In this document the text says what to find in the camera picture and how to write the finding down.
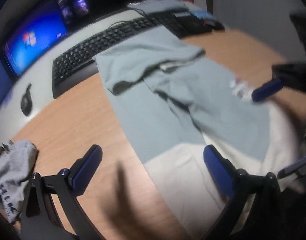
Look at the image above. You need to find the pale frayed cloth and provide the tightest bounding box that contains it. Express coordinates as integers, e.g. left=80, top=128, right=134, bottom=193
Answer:
left=127, top=0, right=191, bottom=15

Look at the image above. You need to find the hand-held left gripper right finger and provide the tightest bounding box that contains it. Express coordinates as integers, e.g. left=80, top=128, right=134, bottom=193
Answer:
left=203, top=144, right=286, bottom=240

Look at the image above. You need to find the dark monitor with small windows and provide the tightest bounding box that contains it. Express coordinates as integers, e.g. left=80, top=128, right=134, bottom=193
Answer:
left=55, top=0, right=91, bottom=29

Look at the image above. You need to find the large monitor with logo wallpaper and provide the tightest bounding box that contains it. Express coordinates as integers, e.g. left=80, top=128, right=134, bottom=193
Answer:
left=0, top=0, right=69, bottom=80

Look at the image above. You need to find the black desk device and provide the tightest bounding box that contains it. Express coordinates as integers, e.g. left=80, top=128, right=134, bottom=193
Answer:
left=164, top=9, right=225, bottom=38

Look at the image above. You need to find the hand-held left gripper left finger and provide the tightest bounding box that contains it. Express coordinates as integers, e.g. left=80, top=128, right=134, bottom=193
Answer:
left=20, top=144, right=103, bottom=240

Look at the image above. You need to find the cream and pale green shirt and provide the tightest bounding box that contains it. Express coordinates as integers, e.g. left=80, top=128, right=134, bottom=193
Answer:
left=93, top=26, right=302, bottom=240

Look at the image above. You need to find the grey sweatshirt with blue letters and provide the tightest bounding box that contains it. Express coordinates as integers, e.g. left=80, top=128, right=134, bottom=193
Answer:
left=0, top=139, right=40, bottom=224

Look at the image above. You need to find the black keyboard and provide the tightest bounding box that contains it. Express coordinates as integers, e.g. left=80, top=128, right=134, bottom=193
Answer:
left=52, top=12, right=170, bottom=99

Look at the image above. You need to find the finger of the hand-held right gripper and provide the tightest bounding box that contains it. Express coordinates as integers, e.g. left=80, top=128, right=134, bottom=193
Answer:
left=251, top=78, right=286, bottom=102
left=277, top=152, right=306, bottom=180

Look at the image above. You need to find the black computer mouse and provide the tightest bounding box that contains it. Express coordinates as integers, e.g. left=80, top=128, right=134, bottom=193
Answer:
left=20, top=83, right=34, bottom=117

